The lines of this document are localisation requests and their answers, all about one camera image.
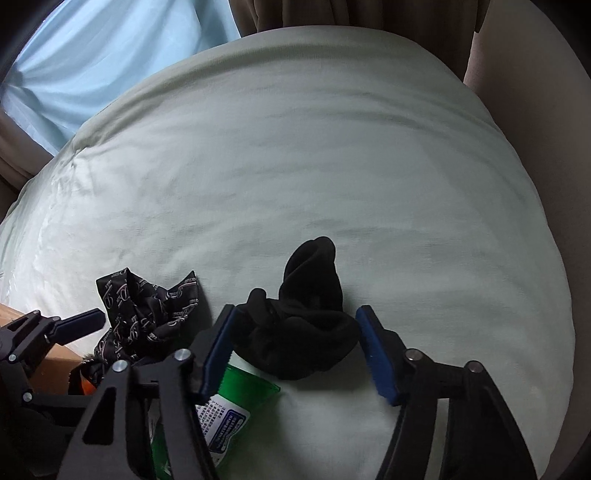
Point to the orange pompom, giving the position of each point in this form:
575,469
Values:
85,385

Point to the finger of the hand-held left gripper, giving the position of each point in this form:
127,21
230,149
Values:
78,323
51,402

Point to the cardboard box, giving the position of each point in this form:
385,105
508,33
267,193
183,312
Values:
51,369

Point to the light blue hanging cloth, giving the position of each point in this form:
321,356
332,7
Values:
101,60

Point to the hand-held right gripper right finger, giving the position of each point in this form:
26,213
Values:
378,355

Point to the green tissue packet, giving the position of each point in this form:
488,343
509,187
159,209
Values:
242,387

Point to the black sock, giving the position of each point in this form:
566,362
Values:
314,300

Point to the black patterned scrunchie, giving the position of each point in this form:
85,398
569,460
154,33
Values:
138,314

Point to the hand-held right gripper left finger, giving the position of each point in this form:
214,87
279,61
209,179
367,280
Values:
218,353

